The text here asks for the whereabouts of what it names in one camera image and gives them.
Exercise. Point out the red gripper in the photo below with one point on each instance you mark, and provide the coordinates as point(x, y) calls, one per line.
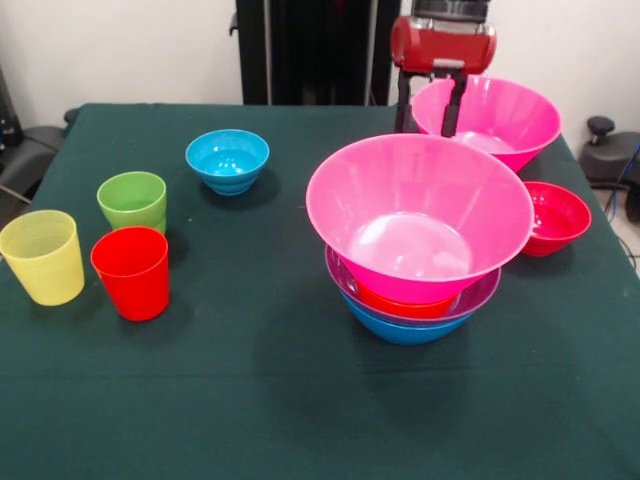
point(445, 47)

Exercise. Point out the large pink bowl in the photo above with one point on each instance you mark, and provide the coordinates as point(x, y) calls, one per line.
point(515, 120)
point(415, 200)

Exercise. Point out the purple bowl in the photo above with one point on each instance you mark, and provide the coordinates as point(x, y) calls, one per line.
point(480, 297)

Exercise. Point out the orange bowl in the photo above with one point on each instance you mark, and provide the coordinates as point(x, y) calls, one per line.
point(405, 306)

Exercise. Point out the crimson bowl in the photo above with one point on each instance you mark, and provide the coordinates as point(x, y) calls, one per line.
point(565, 225)

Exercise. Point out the black rounded floor base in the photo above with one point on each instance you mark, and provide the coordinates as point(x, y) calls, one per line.
point(607, 155)

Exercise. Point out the small blue bowl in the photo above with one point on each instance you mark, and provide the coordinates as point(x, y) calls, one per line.
point(227, 155)

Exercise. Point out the large blue bowl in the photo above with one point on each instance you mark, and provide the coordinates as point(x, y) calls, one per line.
point(407, 332)

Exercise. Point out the green cup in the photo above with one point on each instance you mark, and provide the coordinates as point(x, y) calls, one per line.
point(131, 200)

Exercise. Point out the dark green tablecloth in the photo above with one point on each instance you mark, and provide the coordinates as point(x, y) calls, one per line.
point(250, 400)

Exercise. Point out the red cup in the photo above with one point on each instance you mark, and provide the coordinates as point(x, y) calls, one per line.
point(135, 285)

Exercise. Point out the dark grey chair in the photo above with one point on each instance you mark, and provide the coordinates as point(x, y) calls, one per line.
point(30, 155)

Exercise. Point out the yellow cup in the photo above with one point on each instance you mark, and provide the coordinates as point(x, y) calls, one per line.
point(45, 270)

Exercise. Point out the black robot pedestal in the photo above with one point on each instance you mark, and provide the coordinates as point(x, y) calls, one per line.
point(320, 50)

